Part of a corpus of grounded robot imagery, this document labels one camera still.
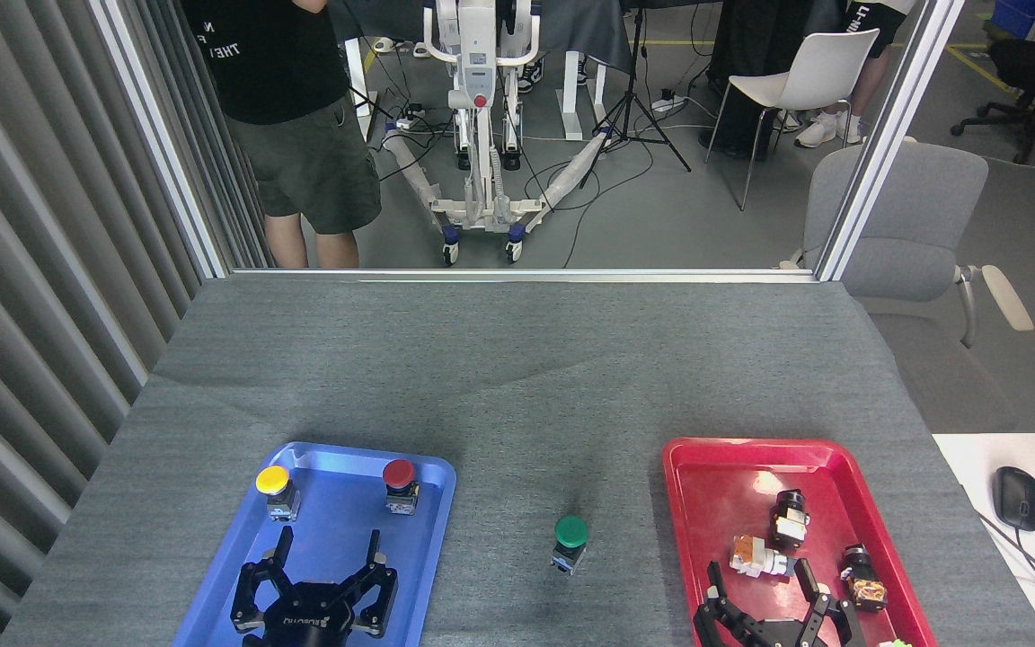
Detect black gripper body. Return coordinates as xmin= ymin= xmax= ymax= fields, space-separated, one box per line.
xmin=243 ymin=583 xmax=367 ymax=647
xmin=756 ymin=619 xmax=814 ymax=647

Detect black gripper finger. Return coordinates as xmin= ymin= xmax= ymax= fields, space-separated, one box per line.
xmin=341 ymin=528 xmax=400 ymax=638
xmin=229 ymin=526 xmax=296 ymax=631
xmin=792 ymin=558 xmax=870 ymax=647
xmin=694 ymin=562 xmax=766 ymax=647

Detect green push button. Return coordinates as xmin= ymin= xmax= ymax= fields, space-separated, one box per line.
xmin=551 ymin=515 xmax=589 ymax=577

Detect yellow push button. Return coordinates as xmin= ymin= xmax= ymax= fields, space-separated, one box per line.
xmin=254 ymin=465 xmax=301 ymax=523

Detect red push button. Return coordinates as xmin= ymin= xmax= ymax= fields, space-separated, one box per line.
xmin=382 ymin=458 xmax=420 ymax=517

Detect blue plastic tray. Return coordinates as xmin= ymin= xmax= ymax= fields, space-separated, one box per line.
xmin=172 ymin=441 xmax=457 ymax=647

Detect red plastic tray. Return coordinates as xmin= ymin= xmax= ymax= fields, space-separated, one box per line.
xmin=661 ymin=437 xmax=939 ymax=647

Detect white desk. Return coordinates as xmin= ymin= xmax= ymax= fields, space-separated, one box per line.
xmin=931 ymin=433 xmax=1035 ymax=647

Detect black computer mouse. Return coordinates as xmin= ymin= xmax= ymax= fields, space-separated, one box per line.
xmin=992 ymin=465 xmax=1035 ymax=533

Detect grey felt table cover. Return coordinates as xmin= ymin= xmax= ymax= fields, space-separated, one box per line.
xmin=0 ymin=274 xmax=1035 ymax=647

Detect grey office chair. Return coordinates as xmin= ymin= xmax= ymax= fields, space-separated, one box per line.
xmin=778 ymin=139 xmax=1035 ymax=432

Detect white stand on wheels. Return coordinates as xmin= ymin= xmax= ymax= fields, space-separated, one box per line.
xmin=383 ymin=0 xmax=613 ymax=267

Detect black tripod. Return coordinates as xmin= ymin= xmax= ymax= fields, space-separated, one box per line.
xmin=579 ymin=0 xmax=692 ymax=190

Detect white plastic chair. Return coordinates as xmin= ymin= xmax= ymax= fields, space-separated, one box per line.
xmin=706 ymin=29 xmax=880 ymax=212

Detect black office chair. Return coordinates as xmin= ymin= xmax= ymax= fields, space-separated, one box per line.
xmin=949 ymin=36 xmax=1035 ymax=167

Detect blue storage box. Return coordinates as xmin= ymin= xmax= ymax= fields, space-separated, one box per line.
xmin=989 ymin=0 xmax=1035 ymax=41

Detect black switch with orange base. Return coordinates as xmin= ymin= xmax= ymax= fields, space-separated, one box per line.
xmin=839 ymin=543 xmax=889 ymax=612

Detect white and orange switch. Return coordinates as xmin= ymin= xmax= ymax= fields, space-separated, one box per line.
xmin=730 ymin=536 xmax=797 ymax=581

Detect black switch with silver ring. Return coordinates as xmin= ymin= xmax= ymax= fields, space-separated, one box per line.
xmin=769 ymin=489 xmax=813 ymax=551

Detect silver aluminium rail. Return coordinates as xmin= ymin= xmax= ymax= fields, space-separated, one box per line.
xmin=230 ymin=268 xmax=819 ymax=284

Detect silver aluminium post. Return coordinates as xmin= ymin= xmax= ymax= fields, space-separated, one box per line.
xmin=86 ymin=0 xmax=231 ymax=279
xmin=814 ymin=0 xmax=968 ymax=282

